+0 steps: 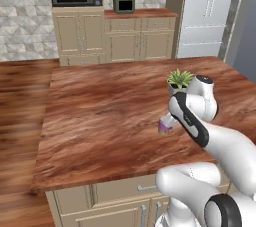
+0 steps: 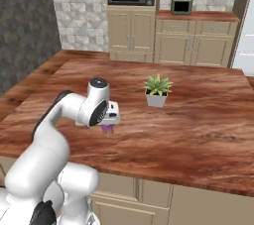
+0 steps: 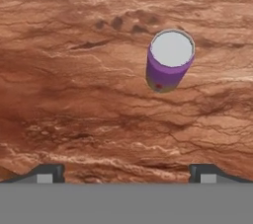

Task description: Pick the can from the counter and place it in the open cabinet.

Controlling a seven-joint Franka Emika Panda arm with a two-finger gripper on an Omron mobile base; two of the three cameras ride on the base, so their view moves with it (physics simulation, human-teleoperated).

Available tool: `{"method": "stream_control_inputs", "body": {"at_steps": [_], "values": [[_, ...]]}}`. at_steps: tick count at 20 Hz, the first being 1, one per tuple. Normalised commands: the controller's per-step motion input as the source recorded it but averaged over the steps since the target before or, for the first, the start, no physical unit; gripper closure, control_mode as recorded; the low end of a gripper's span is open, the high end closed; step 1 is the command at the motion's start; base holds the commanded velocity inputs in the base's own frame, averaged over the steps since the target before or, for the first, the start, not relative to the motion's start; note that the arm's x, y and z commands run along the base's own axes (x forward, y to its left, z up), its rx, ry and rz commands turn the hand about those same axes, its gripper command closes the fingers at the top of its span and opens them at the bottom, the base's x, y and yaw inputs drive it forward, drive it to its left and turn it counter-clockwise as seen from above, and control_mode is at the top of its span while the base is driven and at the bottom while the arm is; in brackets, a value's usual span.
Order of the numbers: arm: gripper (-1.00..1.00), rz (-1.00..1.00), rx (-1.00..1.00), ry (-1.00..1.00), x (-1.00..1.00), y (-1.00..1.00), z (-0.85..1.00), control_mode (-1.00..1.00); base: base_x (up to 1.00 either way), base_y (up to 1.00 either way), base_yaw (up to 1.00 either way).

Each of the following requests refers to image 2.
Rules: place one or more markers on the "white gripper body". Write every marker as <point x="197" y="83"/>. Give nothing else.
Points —
<point x="114" y="121"/>

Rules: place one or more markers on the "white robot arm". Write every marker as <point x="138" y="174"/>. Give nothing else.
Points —
<point x="43" y="156"/>

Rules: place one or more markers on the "purple can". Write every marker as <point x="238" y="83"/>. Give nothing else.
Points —
<point x="107" y="131"/>

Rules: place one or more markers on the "beige tall cabinet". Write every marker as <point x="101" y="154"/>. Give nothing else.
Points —
<point x="131" y="34"/>

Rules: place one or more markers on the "beige cabinet door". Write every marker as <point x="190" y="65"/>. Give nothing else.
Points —
<point x="129" y="214"/>
<point x="211" y="207"/>

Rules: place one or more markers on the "beige base cabinet run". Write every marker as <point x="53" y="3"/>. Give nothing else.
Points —
<point x="195" y="44"/>

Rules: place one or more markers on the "green plant in white pot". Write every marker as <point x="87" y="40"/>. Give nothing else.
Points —
<point x="156" y="91"/>

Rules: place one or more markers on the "beige drawer front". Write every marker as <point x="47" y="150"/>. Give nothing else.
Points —
<point x="119" y="186"/>
<point x="157" y="193"/>

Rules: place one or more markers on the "green toaster oven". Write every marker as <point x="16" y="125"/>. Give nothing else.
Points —
<point x="182" y="1"/>

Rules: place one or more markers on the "white fridge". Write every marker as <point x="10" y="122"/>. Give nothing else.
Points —
<point x="246" y="44"/>

